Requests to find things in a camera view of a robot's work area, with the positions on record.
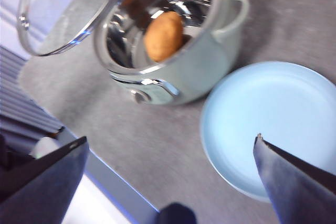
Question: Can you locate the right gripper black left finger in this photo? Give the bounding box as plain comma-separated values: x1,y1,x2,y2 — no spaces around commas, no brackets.
0,136,89,224

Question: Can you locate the pale green electric steamer pot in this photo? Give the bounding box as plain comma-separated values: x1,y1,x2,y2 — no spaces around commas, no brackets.
93,0,250,106

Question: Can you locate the black rounded device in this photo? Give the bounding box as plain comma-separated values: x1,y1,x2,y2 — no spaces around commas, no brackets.
156,202,198,224

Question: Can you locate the glass lid with green knob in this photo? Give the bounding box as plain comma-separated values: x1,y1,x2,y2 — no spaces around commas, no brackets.
16,0,127,57

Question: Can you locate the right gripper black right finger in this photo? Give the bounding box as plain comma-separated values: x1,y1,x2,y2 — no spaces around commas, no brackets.
253,133,336,224

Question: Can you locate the white rounded object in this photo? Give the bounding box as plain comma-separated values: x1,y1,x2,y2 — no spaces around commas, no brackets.
28,136,61,159

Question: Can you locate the grey ribbed panel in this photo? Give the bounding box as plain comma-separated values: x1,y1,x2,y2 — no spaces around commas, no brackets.
0,45,65,142

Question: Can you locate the blue round plate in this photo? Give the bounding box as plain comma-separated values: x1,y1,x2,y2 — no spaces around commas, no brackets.
199,61,336,204

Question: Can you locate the brown potato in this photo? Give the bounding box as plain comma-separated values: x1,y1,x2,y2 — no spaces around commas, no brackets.
143,10,184,63

